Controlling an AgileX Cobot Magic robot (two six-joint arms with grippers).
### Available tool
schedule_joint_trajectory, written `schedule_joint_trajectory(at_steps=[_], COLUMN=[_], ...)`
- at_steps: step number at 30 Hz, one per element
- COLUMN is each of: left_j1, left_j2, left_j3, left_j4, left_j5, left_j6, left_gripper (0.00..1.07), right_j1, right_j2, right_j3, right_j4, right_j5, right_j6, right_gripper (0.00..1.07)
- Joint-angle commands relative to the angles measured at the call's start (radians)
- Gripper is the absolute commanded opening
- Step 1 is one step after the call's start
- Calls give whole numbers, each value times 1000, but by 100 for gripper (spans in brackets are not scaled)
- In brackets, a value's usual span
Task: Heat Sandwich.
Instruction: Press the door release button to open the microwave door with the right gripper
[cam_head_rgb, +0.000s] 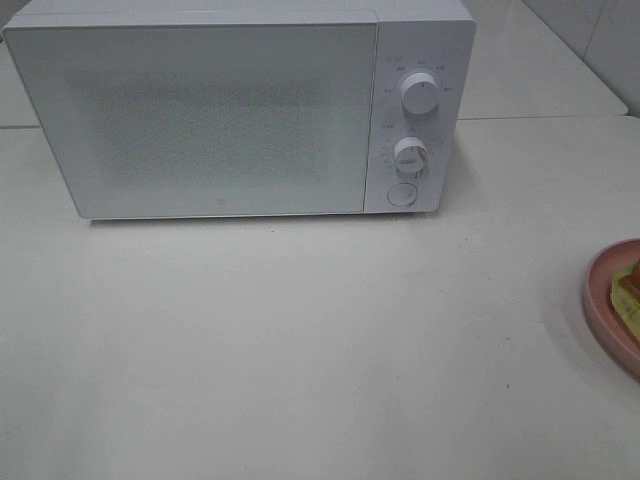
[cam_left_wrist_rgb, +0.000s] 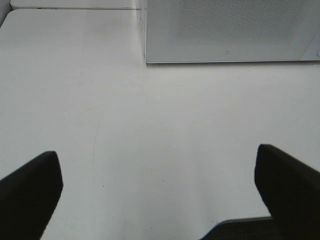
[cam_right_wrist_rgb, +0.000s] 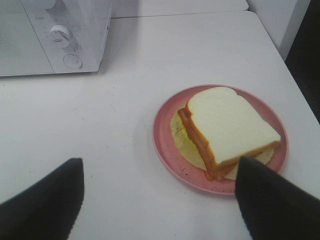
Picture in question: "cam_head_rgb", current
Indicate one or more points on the toast sandwich with lettuce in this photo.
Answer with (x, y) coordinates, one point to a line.
(624, 297)

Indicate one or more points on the upper white power knob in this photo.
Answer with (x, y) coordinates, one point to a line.
(420, 92)

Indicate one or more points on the white microwave door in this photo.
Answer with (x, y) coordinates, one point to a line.
(204, 121)

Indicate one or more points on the round door release button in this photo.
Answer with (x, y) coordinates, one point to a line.
(402, 195)

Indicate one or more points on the pink round plate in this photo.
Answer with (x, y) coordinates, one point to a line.
(603, 321)

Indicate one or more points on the lower white timer knob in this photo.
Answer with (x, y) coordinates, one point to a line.
(410, 155)

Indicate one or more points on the white microwave oven body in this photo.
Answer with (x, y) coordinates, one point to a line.
(410, 35)

